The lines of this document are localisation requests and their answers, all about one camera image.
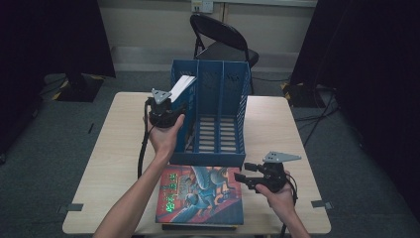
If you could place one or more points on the black curtain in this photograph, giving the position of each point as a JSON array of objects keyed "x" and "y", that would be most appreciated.
[
  {"x": 373, "y": 66},
  {"x": 49, "y": 39}
]

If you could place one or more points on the white wall socket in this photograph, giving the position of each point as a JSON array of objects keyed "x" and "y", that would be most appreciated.
[{"x": 202, "y": 6}]

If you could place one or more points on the person's left hand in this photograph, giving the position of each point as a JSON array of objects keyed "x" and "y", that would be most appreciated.
[{"x": 165, "y": 139}]

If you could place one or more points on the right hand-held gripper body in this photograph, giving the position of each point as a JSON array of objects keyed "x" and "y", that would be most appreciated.
[{"x": 272, "y": 175}]

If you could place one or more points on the blue plastic file rack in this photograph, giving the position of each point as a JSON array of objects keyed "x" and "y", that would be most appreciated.
[{"x": 221, "y": 112}]

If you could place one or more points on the black book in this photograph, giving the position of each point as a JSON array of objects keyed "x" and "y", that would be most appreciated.
[{"x": 198, "y": 227}]

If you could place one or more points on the person's right hand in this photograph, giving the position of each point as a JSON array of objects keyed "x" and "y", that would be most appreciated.
[{"x": 279, "y": 201}]

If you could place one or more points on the black folding chair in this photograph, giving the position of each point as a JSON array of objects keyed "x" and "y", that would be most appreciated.
[{"x": 224, "y": 39}]

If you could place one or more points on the black stand base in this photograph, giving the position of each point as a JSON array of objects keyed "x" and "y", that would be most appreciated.
[
  {"x": 77, "y": 88},
  {"x": 302, "y": 95}
]

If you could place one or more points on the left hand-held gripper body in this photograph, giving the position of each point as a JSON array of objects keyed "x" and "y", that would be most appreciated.
[{"x": 161, "y": 114}]

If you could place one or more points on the red and blue illustrated book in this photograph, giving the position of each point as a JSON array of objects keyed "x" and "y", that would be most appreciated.
[{"x": 198, "y": 195}]

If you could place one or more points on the grey tape strip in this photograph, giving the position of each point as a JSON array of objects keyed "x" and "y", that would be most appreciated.
[
  {"x": 71, "y": 208},
  {"x": 322, "y": 204}
]

